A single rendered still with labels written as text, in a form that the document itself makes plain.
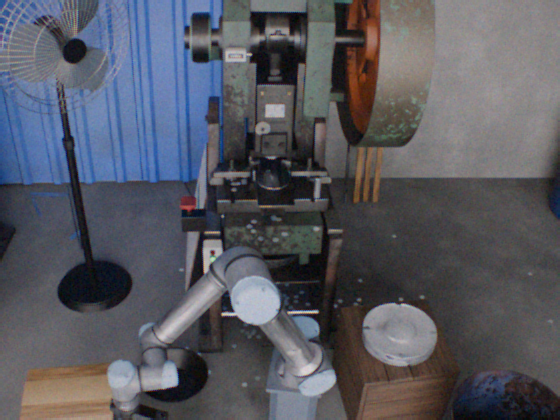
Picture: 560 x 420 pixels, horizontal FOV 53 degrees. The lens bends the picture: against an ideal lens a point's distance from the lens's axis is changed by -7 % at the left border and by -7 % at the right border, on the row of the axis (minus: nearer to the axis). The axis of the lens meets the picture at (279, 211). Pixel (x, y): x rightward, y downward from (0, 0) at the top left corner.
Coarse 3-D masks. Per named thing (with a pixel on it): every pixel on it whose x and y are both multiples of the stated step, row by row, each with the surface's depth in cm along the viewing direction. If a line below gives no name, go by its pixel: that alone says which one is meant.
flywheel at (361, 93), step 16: (368, 0) 219; (352, 16) 240; (368, 32) 209; (352, 48) 245; (368, 48) 211; (352, 64) 246; (368, 64) 224; (352, 80) 244; (368, 80) 225; (352, 96) 240; (368, 96) 226; (352, 112) 239; (368, 112) 226
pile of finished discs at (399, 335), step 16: (384, 304) 233; (368, 320) 227; (384, 320) 227; (400, 320) 226; (416, 320) 227; (432, 320) 226; (368, 336) 220; (384, 336) 220; (400, 336) 219; (416, 336) 220; (432, 336) 220; (384, 352) 213; (400, 352) 213; (416, 352) 213; (432, 352) 218
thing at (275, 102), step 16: (256, 80) 219; (272, 80) 219; (288, 80) 220; (256, 96) 218; (272, 96) 218; (288, 96) 219; (256, 112) 221; (272, 112) 222; (288, 112) 223; (256, 128) 224; (272, 128) 226; (288, 128) 226; (256, 144) 229; (272, 144) 226; (288, 144) 230
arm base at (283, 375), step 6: (282, 360) 191; (276, 366) 195; (282, 366) 191; (276, 372) 194; (282, 372) 193; (288, 372) 190; (282, 378) 192; (288, 378) 190; (294, 378) 190; (288, 384) 191; (294, 384) 190
